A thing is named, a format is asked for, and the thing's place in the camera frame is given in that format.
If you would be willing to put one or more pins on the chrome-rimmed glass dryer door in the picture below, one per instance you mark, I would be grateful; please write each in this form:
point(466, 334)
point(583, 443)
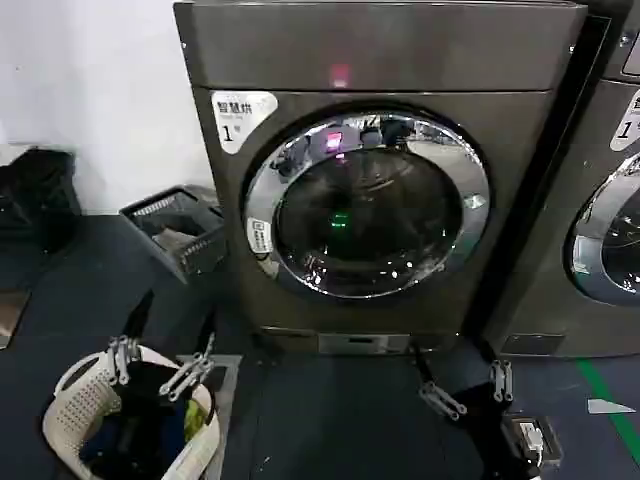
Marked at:
point(620, 240)

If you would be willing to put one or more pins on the grey cloth in mesh basket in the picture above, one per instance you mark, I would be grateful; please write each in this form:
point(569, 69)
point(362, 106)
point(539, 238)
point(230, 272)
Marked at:
point(175, 241)

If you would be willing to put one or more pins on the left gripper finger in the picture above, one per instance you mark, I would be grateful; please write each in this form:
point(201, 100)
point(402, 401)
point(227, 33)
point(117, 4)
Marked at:
point(125, 357)
point(187, 375)

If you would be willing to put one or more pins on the round glass dryer door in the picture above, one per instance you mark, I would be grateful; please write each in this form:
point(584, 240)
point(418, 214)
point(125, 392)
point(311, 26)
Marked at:
point(365, 200)

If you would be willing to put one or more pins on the white perforated laundry basket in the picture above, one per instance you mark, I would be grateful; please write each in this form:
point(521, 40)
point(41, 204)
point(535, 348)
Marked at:
point(80, 395)

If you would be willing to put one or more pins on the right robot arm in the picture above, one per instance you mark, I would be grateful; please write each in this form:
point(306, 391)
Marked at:
point(530, 437)

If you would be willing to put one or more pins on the dark clothes pile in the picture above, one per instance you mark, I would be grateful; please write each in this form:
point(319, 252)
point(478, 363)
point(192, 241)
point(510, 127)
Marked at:
point(115, 450)

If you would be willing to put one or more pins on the white paper scrap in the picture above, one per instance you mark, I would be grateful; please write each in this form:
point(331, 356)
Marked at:
point(607, 406)

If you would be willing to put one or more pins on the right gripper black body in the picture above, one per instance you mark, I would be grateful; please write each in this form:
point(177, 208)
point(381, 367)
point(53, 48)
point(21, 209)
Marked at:
point(480, 410)

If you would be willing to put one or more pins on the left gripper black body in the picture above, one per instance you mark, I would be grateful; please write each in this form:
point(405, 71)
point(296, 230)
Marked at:
point(147, 395)

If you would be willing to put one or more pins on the yellow-green cloth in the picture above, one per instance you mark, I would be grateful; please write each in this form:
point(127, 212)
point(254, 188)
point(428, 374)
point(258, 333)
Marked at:
point(193, 414)

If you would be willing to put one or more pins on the dark grey mesh basket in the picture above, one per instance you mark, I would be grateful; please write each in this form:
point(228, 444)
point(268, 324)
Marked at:
point(200, 252)

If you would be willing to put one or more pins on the grey front-load dryer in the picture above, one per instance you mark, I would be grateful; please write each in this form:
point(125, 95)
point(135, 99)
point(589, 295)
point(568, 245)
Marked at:
point(400, 50)

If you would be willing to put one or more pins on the grey dryer with partial label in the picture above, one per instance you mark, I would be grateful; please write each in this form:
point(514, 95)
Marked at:
point(545, 210)

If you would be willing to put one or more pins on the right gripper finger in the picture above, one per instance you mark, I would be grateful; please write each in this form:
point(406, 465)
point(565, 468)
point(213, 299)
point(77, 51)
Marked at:
point(442, 400)
point(501, 380)

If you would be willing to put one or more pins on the green floor tape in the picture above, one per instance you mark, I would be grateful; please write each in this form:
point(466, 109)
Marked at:
point(605, 395)

